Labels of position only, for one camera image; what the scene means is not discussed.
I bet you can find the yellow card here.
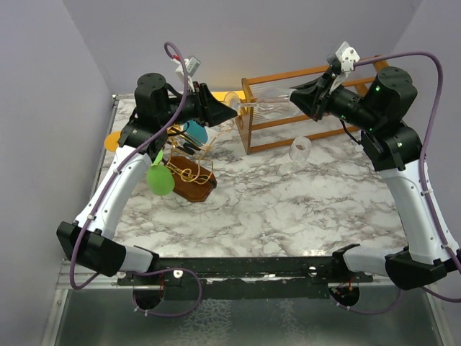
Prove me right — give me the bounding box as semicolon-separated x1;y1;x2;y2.
212;92;243;117

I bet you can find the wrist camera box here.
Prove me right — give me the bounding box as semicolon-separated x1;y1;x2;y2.
175;56;201;85
326;41;361;79

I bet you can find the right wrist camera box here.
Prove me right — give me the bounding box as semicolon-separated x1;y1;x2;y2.
326;41;361;79

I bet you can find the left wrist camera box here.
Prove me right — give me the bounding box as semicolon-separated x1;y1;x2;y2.
175;56;201;85

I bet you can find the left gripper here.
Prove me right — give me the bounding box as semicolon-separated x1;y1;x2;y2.
158;81;238;128

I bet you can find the orange plastic wine glass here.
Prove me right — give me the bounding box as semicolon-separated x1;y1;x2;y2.
104;131;121;152

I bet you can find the green plastic wine glass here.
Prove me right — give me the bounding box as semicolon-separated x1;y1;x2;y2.
146;150;175;196

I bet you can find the gold wire wine glass rack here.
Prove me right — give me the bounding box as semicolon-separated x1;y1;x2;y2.
163;120;234;203

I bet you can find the black base frame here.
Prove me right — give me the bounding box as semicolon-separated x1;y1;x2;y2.
117;256;372;301

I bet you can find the wooden dish rack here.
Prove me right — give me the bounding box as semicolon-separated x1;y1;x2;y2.
236;55;389;155

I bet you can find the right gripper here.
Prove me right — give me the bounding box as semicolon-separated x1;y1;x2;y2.
285;66;381;132

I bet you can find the clear glass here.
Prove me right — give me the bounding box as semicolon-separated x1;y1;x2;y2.
223;88;303;120
289;137;312;162

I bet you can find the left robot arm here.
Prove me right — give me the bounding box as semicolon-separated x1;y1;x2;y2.
57;73;237;285

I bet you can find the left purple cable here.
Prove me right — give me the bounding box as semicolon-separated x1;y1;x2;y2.
68;41;190;290

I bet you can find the blue plastic wine glass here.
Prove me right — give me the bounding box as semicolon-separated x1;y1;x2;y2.
183;120;208;146

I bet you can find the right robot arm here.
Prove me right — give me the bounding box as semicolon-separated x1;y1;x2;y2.
290;67;460;290

